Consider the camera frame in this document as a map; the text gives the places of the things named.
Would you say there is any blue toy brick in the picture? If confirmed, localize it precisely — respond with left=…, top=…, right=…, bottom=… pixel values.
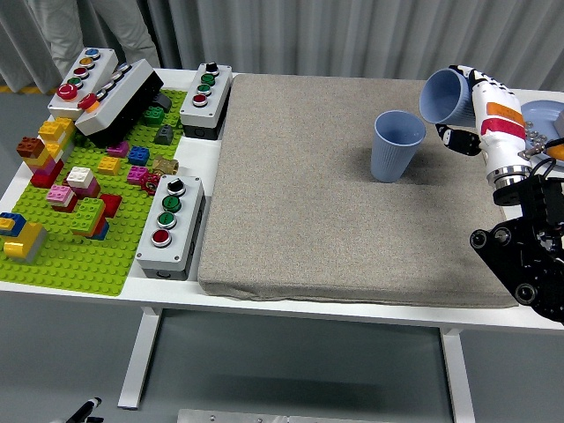
left=127, top=145, right=151, bottom=167

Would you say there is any blue plate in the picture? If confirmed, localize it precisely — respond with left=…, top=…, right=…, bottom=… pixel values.
left=521, top=100, right=564, bottom=168

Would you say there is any pink-topped brick stack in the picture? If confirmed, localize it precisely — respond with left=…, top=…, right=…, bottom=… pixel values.
left=46, top=183, right=79, bottom=214

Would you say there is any black curved toy piece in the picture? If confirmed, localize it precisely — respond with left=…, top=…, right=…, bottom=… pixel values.
left=149, top=93, right=173, bottom=114

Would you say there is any person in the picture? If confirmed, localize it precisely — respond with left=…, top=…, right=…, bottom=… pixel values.
left=24, top=0, right=160, bottom=96

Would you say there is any grey pleated curtain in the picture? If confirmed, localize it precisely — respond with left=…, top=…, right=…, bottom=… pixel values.
left=0, top=0, right=564, bottom=93

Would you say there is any grey four-button control box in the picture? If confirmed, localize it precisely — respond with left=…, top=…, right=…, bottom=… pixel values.
left=179, top=63, right=234, bottom=141
left=135, top=174, right=206, bottom=281

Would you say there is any green brick baseplate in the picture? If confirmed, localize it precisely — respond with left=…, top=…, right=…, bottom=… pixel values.
left=0, top=89, right=189, bottom=297

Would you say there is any blue ribbed plastic cup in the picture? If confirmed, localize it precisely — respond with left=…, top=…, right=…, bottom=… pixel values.
left=418, top=68, right=479, bottom=126
left=369, top=109, right=427, bottom=183

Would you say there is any brown yellow red brick tower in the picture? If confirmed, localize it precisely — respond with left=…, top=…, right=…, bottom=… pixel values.
left=16, top=116, right=77, bottom=189

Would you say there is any grey five-button control box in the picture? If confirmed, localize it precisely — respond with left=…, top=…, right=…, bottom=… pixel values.
left=47, top=47, right=119, bottom=120

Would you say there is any red toy brick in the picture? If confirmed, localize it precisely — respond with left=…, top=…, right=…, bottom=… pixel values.
left=100, top=193, right=123, bottom=219

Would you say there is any white-topped magenta brick stack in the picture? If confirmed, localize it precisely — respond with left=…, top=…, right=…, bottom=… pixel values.
left=65, top=166, right=102, bottom=199

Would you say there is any green toy brick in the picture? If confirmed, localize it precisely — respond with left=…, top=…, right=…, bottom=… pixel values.
left=143, top=106, right=166, bottom=128

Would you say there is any grey-brown fabric mat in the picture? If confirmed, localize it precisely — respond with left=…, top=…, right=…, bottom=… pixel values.
left=197, top=73, right=520, bottom=308

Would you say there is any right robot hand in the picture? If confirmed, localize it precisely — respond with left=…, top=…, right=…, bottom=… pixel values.
left=434, top=64, right=533, bottom=175

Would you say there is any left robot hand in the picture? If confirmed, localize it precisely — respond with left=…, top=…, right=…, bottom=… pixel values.
left=50, top=397, right=105, bottom=423

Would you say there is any green orange brick stack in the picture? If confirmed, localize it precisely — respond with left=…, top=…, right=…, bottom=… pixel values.
left=70, top=197, right=111, bottom=241

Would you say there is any long grey button control box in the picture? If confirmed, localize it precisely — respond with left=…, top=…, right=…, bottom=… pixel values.
left=74, top=59, right=165, bottom=148

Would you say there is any blue yellow grey brick stack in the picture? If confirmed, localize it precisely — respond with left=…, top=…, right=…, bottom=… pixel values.
left=0, top=211, right=48, bottom=264

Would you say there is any yellow toy brick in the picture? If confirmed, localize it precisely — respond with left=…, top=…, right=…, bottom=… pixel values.
left=97, top=156, right=122, bottom=176

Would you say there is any brass valve with red handle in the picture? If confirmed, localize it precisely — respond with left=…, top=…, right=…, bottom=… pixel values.
left=140, top=154, right=180, bottom=195

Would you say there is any white table leg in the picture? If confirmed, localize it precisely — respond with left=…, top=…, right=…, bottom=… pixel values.
left=439, top=328, right=476, bottom=423
left=117, top=307, right=163, bottom=411

